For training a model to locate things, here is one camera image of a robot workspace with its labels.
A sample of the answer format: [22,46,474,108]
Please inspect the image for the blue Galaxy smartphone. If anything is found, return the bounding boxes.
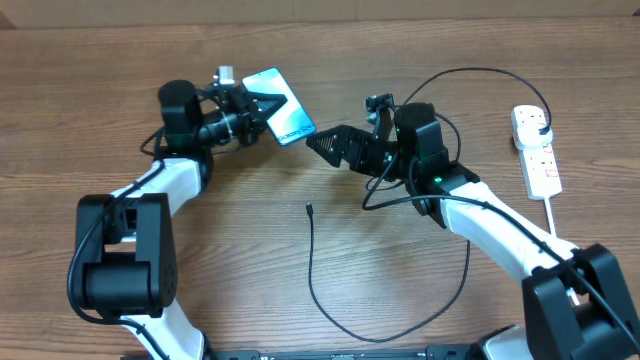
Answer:
[242,68,316,146]

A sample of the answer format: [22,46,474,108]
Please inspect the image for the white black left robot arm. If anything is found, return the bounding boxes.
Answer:
[67,80,292,359]

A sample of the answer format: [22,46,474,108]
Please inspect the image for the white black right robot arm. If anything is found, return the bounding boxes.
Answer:
[306,103,639,359]

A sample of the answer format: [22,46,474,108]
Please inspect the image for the white charger plug adapter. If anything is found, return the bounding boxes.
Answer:
[513,123,553,151]

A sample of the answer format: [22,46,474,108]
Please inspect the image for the white power strip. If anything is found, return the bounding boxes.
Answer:
[511,105,562,200]

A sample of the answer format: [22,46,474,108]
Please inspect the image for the white power strip cord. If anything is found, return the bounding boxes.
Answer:
[542,196,581,306]

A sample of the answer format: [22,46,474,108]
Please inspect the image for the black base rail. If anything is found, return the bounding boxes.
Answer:
[119,343,566,360]

